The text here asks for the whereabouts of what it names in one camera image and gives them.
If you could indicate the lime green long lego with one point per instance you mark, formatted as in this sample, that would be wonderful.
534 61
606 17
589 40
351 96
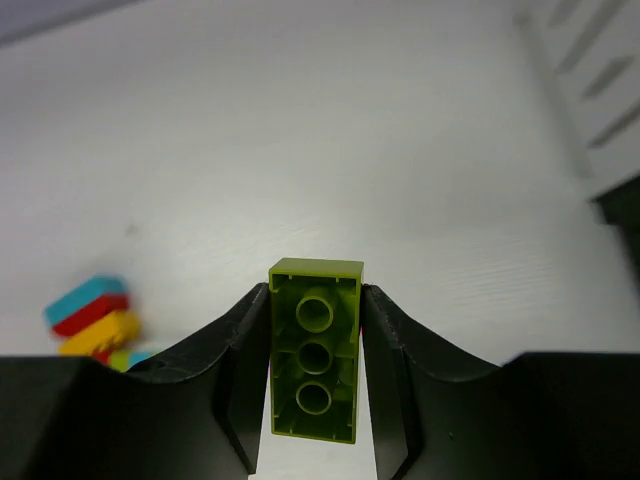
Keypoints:
315 326

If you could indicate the black slotted container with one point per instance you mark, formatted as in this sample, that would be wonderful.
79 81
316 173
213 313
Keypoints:
619 206

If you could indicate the red green blue lego stack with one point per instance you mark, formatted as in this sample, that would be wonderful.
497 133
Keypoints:
122 360

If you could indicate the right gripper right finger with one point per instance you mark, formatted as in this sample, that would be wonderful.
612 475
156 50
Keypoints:
439 412

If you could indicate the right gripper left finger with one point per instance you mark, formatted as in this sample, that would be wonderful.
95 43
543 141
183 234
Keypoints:
192 411

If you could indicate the blue red yellow lego stack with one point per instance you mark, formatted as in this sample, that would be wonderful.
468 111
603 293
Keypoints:
94 318

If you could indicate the white slotted container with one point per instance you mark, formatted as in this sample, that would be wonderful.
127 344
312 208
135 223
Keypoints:
590 49

